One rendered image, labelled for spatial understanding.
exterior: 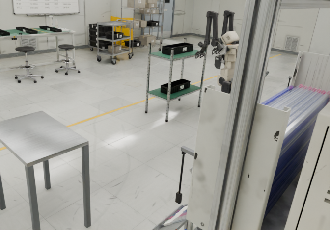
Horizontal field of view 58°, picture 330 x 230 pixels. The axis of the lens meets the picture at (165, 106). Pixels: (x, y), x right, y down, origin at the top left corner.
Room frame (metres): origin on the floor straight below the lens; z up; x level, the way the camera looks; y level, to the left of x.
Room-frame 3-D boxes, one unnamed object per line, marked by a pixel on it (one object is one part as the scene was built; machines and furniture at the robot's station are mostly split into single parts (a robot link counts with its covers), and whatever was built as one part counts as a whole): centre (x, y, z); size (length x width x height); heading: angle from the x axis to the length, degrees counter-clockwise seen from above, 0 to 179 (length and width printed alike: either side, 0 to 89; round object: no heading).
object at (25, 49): (5.42, 2.64, 0.31); 0.52 x 0.49 x 0.62; 142
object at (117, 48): (7.50, 1.39, 0.30); 0.30 x 0.23 x 0.18; 160
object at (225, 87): (3.94, -0.82, 0.68); 0.28 x 0.27 x 0.25; 143
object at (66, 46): (6.18, 2.15, 0.28); 0.54 x 0.52 x 0.57; 75
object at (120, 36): (7.48, 1.40, 0.63); 0.40 x 0.30 x 0.14; 156
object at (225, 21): (4.33, -0.76, 1.41); 0.11 x 0.06 x 0.43; 143
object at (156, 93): (4.50, -0.15, 0.55); 0.91 x 0.46 x 1.10; 142
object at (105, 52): (7.51, 1.38, 0.50); 0.90 x 0.54 x 1.00; 156
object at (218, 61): (4.06, -0.75, 0.99); 0.28 x 0.16 x 0.22; 143
